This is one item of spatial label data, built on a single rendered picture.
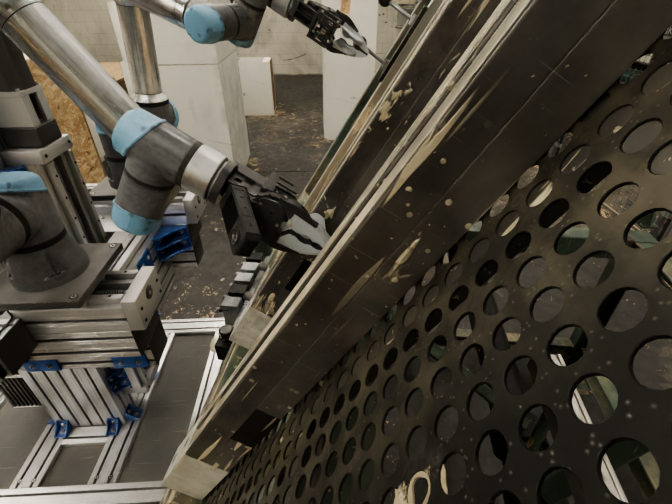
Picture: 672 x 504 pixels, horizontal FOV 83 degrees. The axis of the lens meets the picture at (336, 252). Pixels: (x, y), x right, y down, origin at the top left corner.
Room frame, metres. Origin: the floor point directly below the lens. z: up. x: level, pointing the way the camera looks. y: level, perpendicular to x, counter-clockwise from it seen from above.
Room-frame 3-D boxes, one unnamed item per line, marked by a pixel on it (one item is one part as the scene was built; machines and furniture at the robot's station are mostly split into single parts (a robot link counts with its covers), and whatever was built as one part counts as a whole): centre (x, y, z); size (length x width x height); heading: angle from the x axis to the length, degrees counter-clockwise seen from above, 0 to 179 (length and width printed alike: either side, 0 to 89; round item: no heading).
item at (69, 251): (0.69, 0.65, 1.09); 0.15 x 0.15 x 0.10
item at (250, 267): (0.96, 0.31, 0.69); 0.50 x 0.14 x 0.24; 173
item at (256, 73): (6.07, 1.22, 0.36); 0.58 x 0.45 x 0.72; 93
